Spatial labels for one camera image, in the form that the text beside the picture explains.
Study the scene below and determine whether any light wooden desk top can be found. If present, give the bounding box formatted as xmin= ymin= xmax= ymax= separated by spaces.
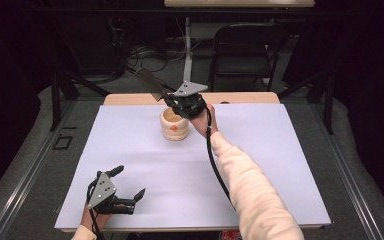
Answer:
xmin=163 ymin=0 xmax=316 ymax=9

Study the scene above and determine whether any person's left hand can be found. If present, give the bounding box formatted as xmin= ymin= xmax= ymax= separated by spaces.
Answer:
xmin=81 ymin=203 xmax=113 ymax=231

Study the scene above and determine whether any black metal stand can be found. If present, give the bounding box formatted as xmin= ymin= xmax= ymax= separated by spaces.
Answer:
xmin=277 ymin=68 xmax=336 ymax=136
xmin=49 ymin=64 xmax=112 ymax=133

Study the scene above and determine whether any red patterned object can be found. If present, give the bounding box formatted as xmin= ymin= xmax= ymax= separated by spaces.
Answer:
xmin=220 ymin=229 xmax=243 ymax=240

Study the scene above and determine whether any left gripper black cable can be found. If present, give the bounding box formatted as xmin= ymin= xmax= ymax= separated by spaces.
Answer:
xmin=85 ymin=179 xmax=106 ymax=240

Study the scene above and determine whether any black folding chair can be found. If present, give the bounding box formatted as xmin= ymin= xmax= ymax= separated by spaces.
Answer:
xmin=208 ymin=22 xmax=290 ymax=93

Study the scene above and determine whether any white desk leg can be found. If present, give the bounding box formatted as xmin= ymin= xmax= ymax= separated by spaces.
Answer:
xmin=182 ymin=16 xmax=195 ymax=85

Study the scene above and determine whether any cream ribbed utensil holder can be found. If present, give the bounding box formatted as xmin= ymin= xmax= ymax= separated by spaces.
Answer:
xmin=159 ymin=106 xmax=191 ymax=142

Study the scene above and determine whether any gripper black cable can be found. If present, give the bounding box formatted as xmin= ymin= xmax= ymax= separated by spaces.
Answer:
xmin=204 ymin=104 xmax=237 ymax=212
xmin=85 ymin=179 xmax=106 ymax=240

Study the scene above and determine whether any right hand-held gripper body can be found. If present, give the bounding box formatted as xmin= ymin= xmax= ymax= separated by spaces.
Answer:
xmin=165 ymin=80 xmax=210 ymax=120

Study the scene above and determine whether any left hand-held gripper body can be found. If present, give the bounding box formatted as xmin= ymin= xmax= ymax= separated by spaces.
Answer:
xmin=86 ymin=171 xmax=136 ymax=216

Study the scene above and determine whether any white board mat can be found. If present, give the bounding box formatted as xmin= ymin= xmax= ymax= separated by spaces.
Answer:
xmin=53 ymin=103 xmax=332 ymax=231

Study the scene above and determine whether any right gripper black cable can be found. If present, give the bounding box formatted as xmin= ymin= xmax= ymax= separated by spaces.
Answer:
xmin=204 ymin=104 xmax=237 ymax=212

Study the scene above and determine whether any person's right hand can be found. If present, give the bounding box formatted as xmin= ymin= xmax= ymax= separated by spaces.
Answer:
xmin=189 ymin=103 xmax=220 ymax=138

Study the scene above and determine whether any tangle of floor cables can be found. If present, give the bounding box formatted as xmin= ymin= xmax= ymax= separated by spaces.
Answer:
xmin=125 ymin=41 xmax=185 ymax=94

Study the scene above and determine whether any grey metal floor rail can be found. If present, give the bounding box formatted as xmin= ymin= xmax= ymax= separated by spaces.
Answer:
xmin=307 ymin=99 xmax=384 ymax=240
xmin=0 ymin=99 xmax=78 ymax=240

